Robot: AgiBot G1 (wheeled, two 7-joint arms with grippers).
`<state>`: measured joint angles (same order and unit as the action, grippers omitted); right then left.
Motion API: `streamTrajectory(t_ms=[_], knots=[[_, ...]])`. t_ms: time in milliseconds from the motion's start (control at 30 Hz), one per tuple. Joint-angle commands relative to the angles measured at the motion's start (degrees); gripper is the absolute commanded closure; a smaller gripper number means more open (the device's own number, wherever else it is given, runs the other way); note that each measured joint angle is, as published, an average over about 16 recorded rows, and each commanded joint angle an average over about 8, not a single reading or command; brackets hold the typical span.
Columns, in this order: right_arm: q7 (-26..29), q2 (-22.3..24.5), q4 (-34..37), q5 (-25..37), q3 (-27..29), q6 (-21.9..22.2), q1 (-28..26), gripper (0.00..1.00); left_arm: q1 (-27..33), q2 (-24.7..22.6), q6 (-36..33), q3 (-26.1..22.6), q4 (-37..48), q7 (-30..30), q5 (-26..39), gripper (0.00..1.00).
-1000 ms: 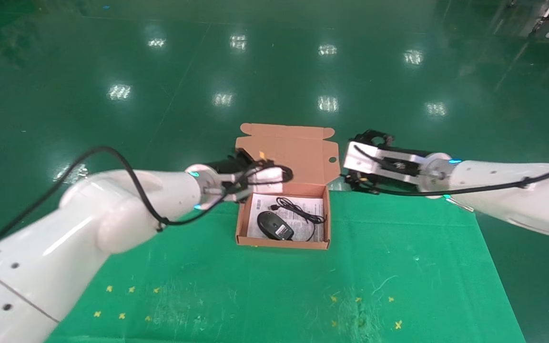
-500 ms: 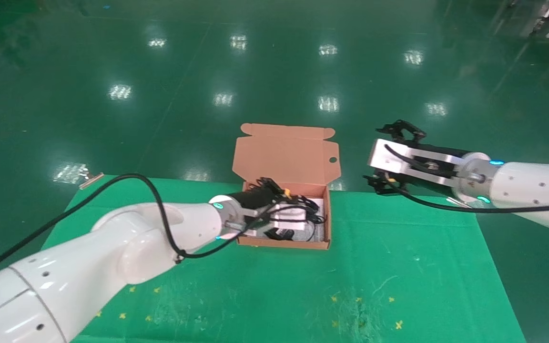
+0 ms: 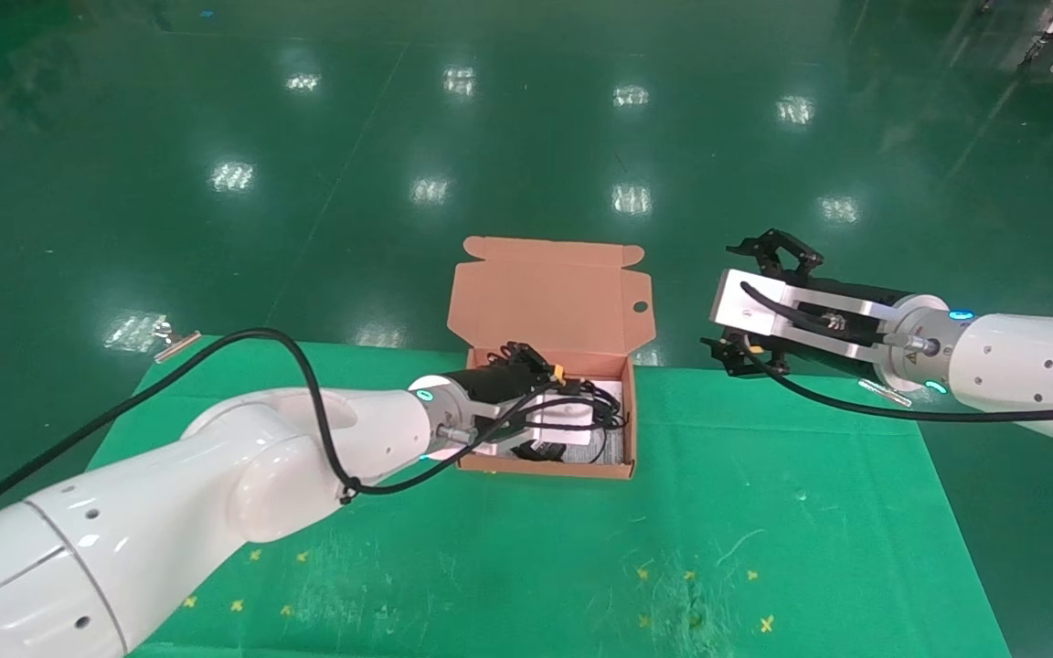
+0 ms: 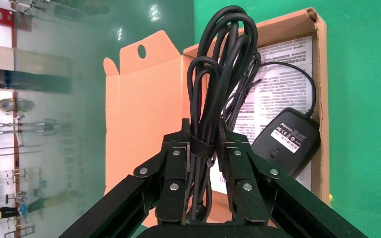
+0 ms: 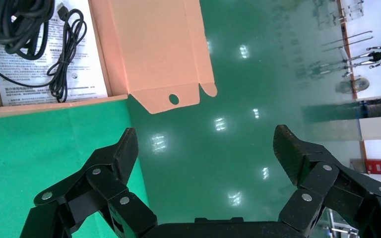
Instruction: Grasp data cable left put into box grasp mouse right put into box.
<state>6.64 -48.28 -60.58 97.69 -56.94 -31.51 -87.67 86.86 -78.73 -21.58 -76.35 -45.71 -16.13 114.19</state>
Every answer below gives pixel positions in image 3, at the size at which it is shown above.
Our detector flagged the silver binder clip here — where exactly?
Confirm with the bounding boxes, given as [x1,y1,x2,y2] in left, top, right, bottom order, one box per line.
[152,320,204,365]
[858,377,914,409]

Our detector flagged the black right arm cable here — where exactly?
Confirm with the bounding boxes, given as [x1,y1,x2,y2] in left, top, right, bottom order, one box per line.
[738,279,1053,425]

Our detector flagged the orange cardboard box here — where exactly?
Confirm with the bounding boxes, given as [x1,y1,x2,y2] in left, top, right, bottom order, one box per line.
[447,237,656,481]

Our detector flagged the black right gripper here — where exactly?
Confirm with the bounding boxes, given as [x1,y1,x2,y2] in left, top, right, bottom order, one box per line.
[699,228,913,379]

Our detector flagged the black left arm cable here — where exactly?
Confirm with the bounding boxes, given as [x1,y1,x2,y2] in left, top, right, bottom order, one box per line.
[0,326,597,533]

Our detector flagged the black data cable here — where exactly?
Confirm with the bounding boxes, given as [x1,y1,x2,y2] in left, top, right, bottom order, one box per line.
[567,377,631,463]

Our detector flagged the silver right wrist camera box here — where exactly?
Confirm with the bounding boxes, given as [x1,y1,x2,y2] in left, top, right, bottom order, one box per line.
[709,267,911,371]

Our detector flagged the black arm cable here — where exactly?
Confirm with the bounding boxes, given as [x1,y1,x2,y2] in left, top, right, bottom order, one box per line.
[0,326,597,533]
[738,279,1053,425]

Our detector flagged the white printed paper sheet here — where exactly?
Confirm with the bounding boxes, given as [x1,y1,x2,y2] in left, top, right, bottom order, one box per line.
[475,378,625,464]

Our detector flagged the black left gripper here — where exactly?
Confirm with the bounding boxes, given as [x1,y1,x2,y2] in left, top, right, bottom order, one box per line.
[466,341,567,464]

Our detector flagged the green table mat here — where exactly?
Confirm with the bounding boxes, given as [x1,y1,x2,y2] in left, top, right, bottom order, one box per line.
[86,334,1014,658]

